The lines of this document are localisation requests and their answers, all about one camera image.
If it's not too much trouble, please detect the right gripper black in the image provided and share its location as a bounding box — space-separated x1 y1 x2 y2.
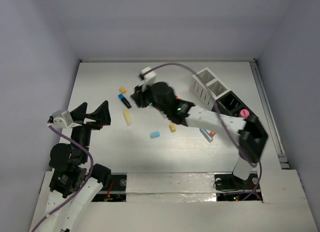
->
132 79 169 115

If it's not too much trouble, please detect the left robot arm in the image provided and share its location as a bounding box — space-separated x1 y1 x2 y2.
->
32 100 112 232

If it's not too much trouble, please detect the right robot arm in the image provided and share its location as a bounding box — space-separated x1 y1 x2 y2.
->
130 82 268 188

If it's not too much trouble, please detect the yellow marker pen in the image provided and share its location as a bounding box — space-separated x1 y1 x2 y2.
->
123 109 132 126

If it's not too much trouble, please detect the black highlighter blue cap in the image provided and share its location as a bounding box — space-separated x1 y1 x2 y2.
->
118 93 132 109

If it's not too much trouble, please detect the light blue marker cap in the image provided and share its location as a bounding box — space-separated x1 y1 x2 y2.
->
150 131 161 139

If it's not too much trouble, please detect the yellow marker cap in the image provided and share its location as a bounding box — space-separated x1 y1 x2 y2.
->
169 123 176 133

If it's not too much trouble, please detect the white slotted organizer box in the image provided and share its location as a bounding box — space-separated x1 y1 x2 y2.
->
189 67 230 111

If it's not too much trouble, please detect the light blue marker pen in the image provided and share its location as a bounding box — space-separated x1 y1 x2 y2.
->
199 128 213 143

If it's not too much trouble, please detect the black slotted organizer box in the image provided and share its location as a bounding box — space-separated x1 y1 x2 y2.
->
212 91 256 118

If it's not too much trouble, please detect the pink round cap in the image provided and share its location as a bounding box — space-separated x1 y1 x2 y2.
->
238 108 250 119

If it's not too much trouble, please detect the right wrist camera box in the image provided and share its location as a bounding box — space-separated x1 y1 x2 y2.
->
139 66 157 91

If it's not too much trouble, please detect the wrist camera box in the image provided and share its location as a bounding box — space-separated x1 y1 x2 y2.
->
139 66 157 91
47 110 74 129

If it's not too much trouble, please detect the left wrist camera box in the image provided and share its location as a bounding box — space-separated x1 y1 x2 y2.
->
47 110 74 129

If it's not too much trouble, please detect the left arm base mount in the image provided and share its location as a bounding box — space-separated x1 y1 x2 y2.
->
92 173 127 202

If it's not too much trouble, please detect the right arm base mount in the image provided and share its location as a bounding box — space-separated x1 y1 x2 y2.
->
213 173 263 202

